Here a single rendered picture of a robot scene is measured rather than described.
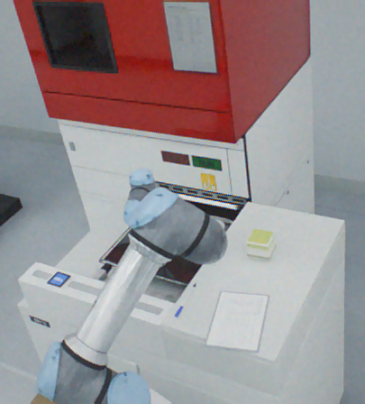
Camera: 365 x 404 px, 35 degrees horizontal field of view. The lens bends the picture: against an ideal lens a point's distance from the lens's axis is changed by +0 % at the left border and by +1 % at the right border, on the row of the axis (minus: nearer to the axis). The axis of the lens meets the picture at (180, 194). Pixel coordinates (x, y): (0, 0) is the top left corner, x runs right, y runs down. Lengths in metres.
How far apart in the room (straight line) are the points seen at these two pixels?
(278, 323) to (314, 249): 0.33
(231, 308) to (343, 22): 2.01
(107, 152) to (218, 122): 0.59
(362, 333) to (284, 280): 1.21
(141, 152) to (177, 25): 0.59
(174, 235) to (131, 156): 1.01
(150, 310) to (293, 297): 0.42
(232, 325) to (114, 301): 0.45
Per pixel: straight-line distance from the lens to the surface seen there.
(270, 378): 1.63
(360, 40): 3.33
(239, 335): 1.63
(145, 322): 1.73
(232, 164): 2.04
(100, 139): 2.31
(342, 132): 3.59
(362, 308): 3.05
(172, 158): 2.15
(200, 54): 1.82
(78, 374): 1.36
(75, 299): 1.87
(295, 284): 1.76
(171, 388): 1.92
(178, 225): 1.29
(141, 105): 2.04
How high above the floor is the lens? 2.18
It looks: 34 degrees down
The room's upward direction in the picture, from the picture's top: 10 degrees counter-clockwise
